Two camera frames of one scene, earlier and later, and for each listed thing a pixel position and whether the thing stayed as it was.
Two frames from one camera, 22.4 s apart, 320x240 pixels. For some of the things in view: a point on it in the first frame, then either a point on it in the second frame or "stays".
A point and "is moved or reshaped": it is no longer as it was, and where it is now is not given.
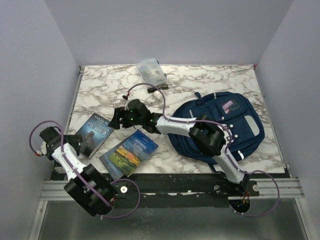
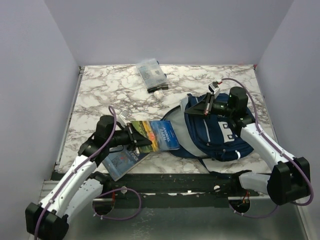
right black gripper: (118, 115) to (200, 108)
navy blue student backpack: (235, 112) is moved or reshaped
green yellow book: (124, 159) to (160, 133)
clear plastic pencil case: (151, 73) stays
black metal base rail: (178, 191) stays
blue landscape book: (115, 162) stays
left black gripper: (76, 139) to (137, 139)
